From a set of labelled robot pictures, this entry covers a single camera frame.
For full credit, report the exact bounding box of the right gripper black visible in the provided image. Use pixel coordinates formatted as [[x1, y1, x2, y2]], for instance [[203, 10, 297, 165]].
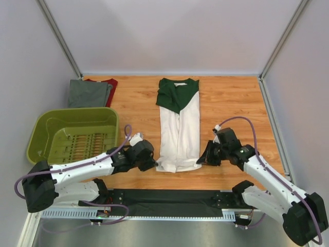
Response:
[[196, 140, 228, 167]]

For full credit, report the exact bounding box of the white and green t-shirt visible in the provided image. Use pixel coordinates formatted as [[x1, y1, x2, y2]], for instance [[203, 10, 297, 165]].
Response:
[[156, 78, 202, 173]]

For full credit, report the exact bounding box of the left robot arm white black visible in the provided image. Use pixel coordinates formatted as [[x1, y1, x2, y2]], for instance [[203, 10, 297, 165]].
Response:
[[22, 139, 158, 213]]

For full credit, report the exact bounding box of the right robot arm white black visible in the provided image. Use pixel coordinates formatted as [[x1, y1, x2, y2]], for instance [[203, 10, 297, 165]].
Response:
[[197, 126, 328, 246]]

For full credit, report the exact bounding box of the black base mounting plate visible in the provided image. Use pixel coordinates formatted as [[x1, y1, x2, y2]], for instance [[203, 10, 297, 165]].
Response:
[[78, 188, 247, 218]]

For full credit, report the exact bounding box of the folded red t-shirt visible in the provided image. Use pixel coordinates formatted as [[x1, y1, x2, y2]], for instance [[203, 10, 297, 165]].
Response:
[[86, 78, 118, 108]]

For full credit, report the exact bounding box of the green plastic basket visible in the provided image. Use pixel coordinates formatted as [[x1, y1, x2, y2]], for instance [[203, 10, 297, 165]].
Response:
[[26, 107, 120, 165]]

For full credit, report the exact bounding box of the folded grey t-shirt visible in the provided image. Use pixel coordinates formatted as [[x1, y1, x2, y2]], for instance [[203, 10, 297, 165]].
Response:
[[68, 80, 113, 108]]

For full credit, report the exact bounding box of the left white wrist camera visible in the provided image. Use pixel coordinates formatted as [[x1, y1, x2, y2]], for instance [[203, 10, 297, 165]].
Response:
[[129, 132, 143, 146]]

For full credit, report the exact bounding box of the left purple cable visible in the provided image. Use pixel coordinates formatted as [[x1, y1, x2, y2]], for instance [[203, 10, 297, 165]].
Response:
[[13, 124, 133, 201]]

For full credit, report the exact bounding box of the purple cable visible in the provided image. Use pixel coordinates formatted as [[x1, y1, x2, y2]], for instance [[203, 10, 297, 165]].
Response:
[[214, 116, 323, 245], [13, 124, 133, 201]]

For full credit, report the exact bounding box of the slotted grey cable duct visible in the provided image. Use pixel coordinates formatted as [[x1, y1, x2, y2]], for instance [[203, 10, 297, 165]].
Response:
[[41, 208, 235, 222]]

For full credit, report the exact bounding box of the right aluminium frame post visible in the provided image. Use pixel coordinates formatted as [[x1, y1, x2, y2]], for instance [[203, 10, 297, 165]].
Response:
[[260, 0, 310, 78]]

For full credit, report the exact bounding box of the aluminium frame post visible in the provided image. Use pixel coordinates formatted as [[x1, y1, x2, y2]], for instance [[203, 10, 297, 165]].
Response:
[[260, 0, 310, 78], [36, 0, 83, 79]]

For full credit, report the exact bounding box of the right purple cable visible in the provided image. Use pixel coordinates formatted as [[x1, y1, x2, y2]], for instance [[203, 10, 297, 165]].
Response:
[[214, 116, 323, 245]]

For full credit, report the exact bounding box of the left aluminium frame post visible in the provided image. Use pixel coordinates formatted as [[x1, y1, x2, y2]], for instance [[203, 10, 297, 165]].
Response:
[[36, 0, 83, 79]]

